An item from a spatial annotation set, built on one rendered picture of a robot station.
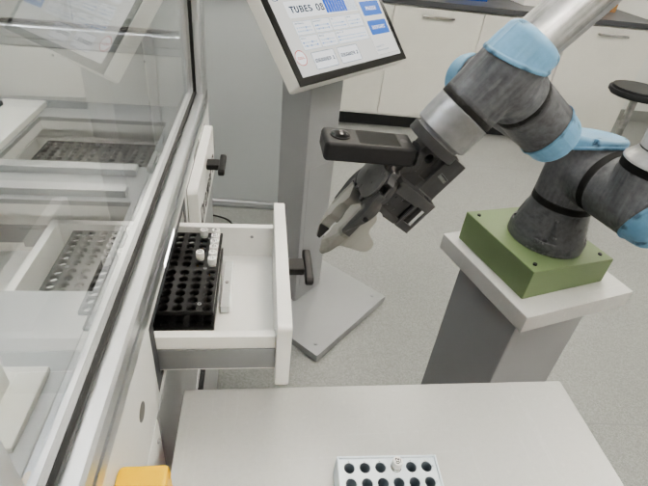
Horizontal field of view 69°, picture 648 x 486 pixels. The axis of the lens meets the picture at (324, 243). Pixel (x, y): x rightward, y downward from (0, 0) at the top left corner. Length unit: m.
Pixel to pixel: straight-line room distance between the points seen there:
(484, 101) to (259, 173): 1.94
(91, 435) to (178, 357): 0.23
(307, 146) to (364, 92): 2.13
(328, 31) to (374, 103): 2.28
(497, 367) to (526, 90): 0.68
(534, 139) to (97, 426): 0.56
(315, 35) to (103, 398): 1.12
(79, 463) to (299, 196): 1.32
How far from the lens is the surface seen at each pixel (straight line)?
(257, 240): 0.80
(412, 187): 0.61
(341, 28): 1.47
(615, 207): 0.89
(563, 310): 1.01
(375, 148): 0.58
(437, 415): 0.73
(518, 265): 0.97
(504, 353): 1.09
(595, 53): 4.06
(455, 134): 0.58
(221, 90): 2.30
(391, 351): 1.84
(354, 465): 0.62
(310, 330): 1.80
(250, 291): 0.75
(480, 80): 0.58
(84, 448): 0.42
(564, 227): 1.00
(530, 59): 0.58
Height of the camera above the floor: 1.33
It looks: 35 degrees down
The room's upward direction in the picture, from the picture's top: 7 degrees clockwise
